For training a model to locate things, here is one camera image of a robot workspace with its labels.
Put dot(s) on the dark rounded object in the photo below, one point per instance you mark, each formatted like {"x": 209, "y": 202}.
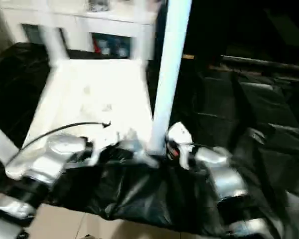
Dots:
{"x": 89, "y": 236}

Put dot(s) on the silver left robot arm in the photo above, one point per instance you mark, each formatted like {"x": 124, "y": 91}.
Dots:
{"x": 52, "y": 154}

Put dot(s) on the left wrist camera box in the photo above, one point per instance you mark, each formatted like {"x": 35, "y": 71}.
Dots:
{"x": 99, "y": 149}

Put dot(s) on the dark grey curtain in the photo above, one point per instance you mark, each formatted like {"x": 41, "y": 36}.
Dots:
{"x": 0, "y": 27}

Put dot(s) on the white cabinet with glass doors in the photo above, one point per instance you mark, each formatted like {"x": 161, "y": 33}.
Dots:
{"x": 102, "y": 17}

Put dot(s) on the white plastic table top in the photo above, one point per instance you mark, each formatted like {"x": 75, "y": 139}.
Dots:
{"x": 89, "y": 87}

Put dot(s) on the dark long metal bar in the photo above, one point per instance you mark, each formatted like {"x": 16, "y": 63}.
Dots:
{"x": 264, "y": 63}

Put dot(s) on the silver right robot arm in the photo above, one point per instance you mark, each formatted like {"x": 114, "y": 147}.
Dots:
{"x": 226, "y": 179}

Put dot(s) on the black mat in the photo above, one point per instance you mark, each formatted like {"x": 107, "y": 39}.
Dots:
{"x": 251, "y": 99}

